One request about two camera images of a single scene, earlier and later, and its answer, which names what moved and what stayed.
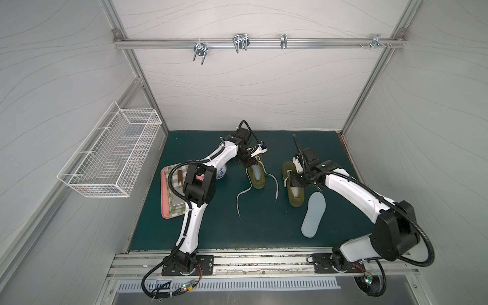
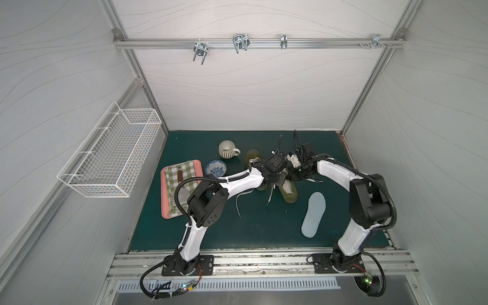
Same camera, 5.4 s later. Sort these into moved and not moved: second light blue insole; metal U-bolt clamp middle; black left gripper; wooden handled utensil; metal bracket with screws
Moved: black left gripper
Not moved: second light blue insole; wooden handled utensil; metal bracket with screws; metal U-bolt clamp middle
